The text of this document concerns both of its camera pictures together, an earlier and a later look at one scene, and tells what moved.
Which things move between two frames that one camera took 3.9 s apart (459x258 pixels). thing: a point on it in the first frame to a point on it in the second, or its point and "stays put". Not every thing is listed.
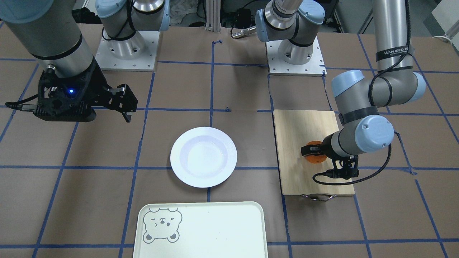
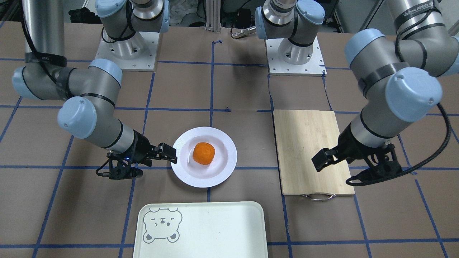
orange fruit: (316, 159) to (203, 153)
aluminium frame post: (213, 16) stays put
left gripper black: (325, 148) to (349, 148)
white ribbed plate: (203, 157) stays put
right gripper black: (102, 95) to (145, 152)
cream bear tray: (232, 229) stays put
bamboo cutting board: (293, 129) stays put
